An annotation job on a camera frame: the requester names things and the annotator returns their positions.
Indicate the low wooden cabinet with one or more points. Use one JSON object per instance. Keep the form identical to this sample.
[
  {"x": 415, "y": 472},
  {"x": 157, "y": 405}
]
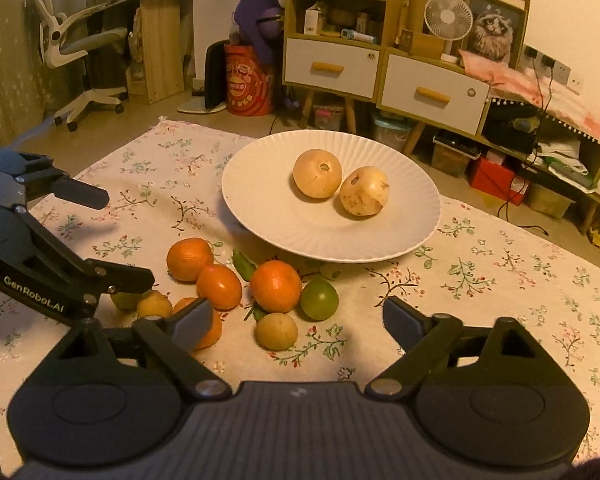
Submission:
[{"x": 382, "y": 125}]

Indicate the wall sockets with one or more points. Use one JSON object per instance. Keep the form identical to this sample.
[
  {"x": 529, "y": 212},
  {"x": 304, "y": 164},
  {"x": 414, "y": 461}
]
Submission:
[{"x": 555, "y": 67}]

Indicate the storage bin with black lid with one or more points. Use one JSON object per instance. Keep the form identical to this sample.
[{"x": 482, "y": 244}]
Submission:
[{"x": 452, "y": 155}]

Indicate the small wooden box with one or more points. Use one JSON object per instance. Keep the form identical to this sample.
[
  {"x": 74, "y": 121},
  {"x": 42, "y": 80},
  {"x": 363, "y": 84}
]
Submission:
[{"x": 422, "y": 45}]

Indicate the pink cloth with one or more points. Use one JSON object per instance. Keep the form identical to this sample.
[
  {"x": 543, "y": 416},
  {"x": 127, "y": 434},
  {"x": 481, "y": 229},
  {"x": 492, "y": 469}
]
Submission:
[{"x": 520, "y": 85}]

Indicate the framed cat picture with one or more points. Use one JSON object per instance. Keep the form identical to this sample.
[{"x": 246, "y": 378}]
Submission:
[{"x": 492, "y": 27}]

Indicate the white office chair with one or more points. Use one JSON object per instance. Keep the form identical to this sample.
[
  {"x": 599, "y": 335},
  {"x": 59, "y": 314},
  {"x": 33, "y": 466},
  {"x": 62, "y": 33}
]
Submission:
[{"x": 95, "y": 42}]

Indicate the white flat base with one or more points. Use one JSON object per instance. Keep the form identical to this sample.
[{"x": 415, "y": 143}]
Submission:
[{"x": 192, "y": 106}]

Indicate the orange tangerine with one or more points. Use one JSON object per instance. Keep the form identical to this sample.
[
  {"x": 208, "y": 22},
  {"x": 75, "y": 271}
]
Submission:
[
  {"x": 215, "y": 330},
  {"x": 190, "y": 259},
  {"x": 275, "y": 286},
  {"x": 219, "y": 286}
]

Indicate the small clear storage bin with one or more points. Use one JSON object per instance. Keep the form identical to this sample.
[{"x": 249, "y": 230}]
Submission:
[{"x": 329, "y": 116}]

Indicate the red box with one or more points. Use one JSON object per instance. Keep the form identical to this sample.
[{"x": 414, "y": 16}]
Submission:
[{"x": 497, "y": 180}]

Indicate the cardboard tube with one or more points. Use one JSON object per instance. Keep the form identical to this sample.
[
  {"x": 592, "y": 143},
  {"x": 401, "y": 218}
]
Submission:
[{"x": 416, "y": 10}]

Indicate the smooth pale yellow melon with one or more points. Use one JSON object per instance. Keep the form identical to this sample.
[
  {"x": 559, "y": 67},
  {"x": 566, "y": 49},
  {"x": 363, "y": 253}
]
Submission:
[{"x": 316, "y": 174}]

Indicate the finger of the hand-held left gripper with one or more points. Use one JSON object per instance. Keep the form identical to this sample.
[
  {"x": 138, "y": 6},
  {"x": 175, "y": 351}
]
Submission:
[
  {"x": 80, "y": 193},
  {"x": 130, "y": 279}
]

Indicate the patterned curtain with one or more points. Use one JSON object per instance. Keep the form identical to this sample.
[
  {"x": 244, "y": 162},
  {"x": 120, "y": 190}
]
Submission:
[{"x": 5, "y": 70}]

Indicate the red printed barrel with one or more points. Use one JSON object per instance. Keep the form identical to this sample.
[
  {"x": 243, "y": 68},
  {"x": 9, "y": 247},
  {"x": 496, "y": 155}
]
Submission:
[{"x": 245, "y": 85}]

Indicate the green round citrus fruit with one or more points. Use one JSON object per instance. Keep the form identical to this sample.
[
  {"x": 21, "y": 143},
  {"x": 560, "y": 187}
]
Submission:
[{"x": 319, "y": 300}]

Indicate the low wooden bench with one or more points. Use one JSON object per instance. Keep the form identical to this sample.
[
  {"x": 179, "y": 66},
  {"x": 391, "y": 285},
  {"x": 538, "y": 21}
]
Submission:
[{"x": 597, "y": 165}]

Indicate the blemished pale yellow melon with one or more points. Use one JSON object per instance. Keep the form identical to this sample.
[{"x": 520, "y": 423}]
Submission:
[{"x": 364, "y": 192}]

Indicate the floral tablecloth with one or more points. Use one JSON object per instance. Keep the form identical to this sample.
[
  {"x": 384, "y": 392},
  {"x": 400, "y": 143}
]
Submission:
[{"x": 480, "y": 300}]

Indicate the clear bin with blue lid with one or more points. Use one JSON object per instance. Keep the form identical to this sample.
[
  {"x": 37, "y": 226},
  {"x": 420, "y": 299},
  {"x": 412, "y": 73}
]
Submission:
[{"x": 391, "y": 132}]

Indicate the white carton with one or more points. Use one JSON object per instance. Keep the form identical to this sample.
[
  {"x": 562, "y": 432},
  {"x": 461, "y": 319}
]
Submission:
[{"x": 314, "y": 20}]

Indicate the purple plush toy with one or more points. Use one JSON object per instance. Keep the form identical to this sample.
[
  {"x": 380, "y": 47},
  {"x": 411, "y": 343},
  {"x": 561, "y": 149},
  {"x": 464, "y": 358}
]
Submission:
[{"x": 255, "y": 15}]

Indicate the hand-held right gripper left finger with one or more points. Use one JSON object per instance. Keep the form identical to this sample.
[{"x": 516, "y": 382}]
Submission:
[{"x": 192, "y": 322}]

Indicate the green leaf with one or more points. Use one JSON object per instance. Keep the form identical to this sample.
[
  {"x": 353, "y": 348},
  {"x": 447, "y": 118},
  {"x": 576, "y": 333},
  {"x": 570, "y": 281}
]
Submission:
[{"x": 244, "y": 264}]

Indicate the white ribbed plate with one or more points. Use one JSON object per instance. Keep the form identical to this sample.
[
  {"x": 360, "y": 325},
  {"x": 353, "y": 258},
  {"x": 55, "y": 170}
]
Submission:
[{"x": 280, "y": 225}]

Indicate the wooden desk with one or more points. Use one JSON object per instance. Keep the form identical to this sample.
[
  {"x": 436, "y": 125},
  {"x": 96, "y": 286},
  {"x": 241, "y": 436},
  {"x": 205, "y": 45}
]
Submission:
[{"x": 162, "y": 45}]

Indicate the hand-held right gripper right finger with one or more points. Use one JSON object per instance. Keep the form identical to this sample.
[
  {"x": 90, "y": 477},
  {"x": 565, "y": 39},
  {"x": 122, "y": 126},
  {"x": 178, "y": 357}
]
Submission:
[{"x": 399, "y": 322}]

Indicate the beige storage bin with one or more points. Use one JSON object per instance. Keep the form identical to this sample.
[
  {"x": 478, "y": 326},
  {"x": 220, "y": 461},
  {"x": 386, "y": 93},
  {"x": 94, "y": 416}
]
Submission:
[{"x": 547, "y": 200}]

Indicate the small white desk fan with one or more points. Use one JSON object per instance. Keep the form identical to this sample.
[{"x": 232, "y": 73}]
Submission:
[{"x": 447, "y": 17}]

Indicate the small yellow-brown round fruit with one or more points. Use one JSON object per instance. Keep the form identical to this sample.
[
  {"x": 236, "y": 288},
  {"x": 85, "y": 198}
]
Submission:
[
  {"x": 154, "y": 305},
  {"x": 276, "y": 331}
]

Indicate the white and blue thermometer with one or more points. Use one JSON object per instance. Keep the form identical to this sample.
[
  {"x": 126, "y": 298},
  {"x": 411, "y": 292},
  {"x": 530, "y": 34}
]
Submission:
[{"x": 360, "y": 36}]

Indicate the small greenish-yellow round fruit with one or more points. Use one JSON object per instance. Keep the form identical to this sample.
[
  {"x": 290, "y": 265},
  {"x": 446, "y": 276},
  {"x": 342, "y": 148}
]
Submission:
[{"x": 125, "y": 301}]

